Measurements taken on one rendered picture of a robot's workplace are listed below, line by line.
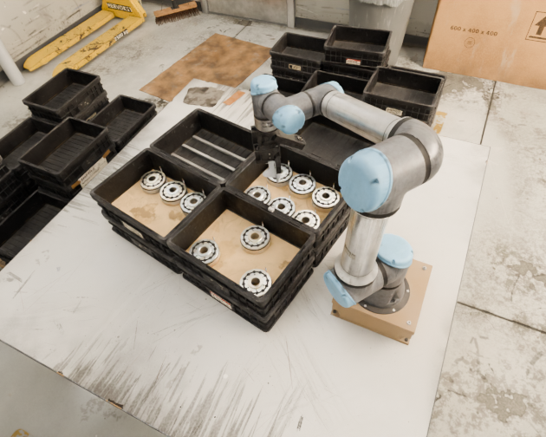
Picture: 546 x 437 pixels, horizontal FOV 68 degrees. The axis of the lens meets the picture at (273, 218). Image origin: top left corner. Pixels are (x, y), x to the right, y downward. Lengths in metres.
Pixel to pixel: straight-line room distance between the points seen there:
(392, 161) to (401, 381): 0.78
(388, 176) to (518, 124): 2.77
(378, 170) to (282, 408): 0.81
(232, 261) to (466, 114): 2.51
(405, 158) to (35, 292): 1.40
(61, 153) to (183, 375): 1.63
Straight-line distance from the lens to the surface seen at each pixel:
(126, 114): 2.94
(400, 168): 0.81
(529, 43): 3.88
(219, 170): 1.69
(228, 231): 1.47
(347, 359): 1.37
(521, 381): 2.31
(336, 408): 1.33
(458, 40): 3.87
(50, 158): 2.63
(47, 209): 2.69
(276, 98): 1.14
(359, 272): 1.07
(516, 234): 2.76
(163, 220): 1.56
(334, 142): 1.77
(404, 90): 2.73
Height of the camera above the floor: 1.99
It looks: 51 degrees down
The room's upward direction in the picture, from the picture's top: 6 degrees counter-clockwise
